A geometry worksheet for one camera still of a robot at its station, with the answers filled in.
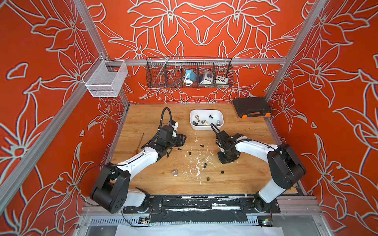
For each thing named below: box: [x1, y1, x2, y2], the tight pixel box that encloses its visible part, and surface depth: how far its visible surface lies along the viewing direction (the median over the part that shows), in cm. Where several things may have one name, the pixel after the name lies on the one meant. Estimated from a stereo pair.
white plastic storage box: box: [189, 109, 224, 131], surface depth 109 cm
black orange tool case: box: [231, 97, 273, 119], surface depth 119 cm
